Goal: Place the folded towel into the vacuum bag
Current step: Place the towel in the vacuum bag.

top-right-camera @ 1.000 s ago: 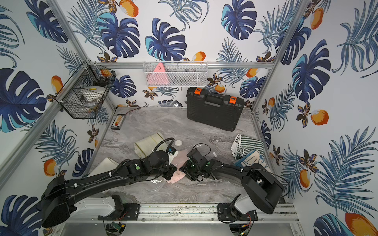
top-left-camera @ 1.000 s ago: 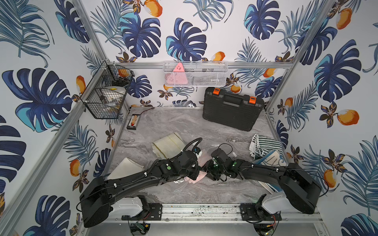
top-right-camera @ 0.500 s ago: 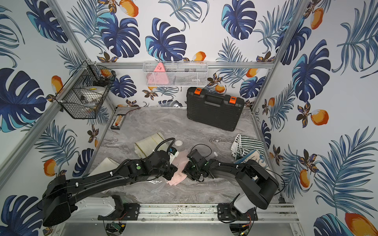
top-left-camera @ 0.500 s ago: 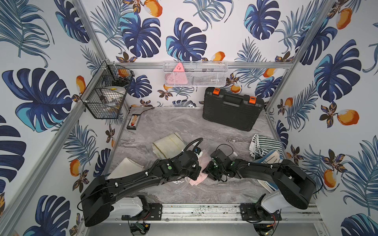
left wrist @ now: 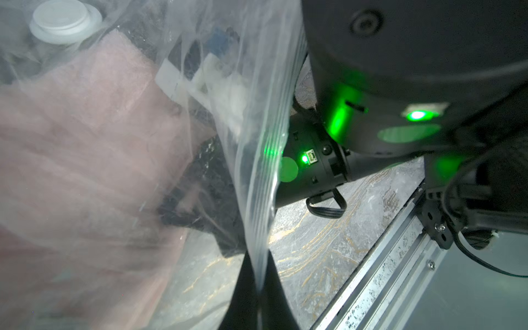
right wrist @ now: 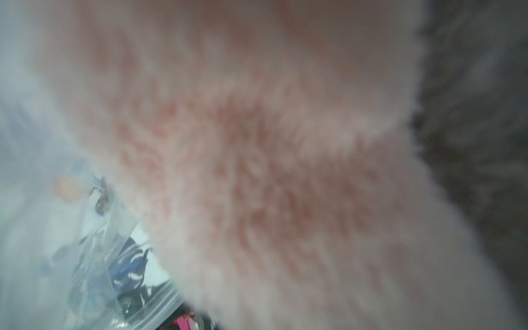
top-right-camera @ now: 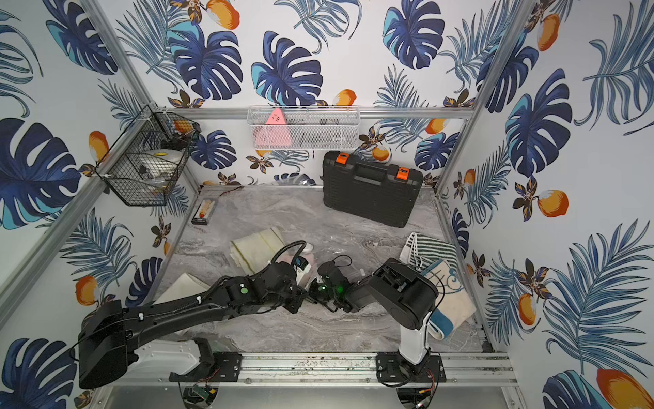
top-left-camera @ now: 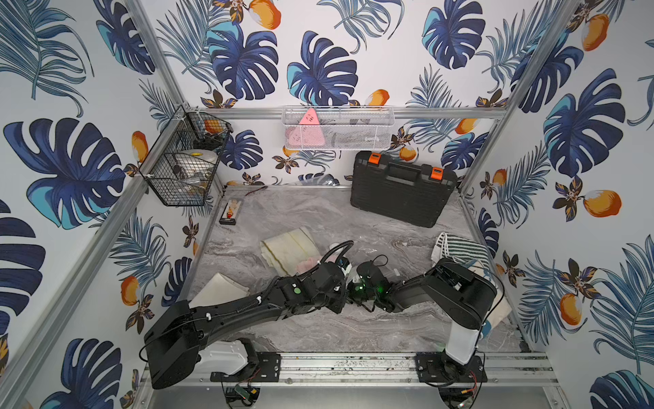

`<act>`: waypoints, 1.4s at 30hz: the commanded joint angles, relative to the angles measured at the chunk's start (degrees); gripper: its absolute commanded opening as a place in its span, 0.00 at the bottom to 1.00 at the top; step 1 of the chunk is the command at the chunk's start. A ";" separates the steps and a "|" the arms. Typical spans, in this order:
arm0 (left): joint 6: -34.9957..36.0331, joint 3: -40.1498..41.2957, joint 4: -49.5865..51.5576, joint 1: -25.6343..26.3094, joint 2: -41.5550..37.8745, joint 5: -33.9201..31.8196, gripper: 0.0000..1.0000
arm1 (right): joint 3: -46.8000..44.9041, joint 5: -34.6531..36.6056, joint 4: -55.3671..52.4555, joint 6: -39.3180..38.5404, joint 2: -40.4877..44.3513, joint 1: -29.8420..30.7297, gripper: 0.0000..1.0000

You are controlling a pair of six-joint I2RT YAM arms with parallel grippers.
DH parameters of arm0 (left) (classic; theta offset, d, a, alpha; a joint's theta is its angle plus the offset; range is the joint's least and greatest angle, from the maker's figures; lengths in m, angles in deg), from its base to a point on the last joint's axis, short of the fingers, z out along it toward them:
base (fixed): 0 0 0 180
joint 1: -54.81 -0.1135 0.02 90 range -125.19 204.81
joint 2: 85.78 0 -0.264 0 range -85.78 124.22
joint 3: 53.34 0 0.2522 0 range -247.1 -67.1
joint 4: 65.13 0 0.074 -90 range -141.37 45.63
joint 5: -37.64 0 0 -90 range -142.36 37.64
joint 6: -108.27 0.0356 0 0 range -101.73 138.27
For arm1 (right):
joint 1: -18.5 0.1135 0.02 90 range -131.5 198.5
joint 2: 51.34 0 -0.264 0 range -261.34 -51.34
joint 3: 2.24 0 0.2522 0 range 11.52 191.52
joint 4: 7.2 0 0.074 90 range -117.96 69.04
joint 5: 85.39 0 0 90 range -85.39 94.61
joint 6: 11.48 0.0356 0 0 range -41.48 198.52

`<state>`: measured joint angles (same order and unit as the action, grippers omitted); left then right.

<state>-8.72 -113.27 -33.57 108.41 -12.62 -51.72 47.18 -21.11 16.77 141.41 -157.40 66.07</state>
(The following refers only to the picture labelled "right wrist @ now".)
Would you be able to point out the pink towel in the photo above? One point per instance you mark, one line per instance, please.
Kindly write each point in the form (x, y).
(267, 147)

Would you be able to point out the clear plastic vacuum bag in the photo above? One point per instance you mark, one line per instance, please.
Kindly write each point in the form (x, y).
(72, 255)

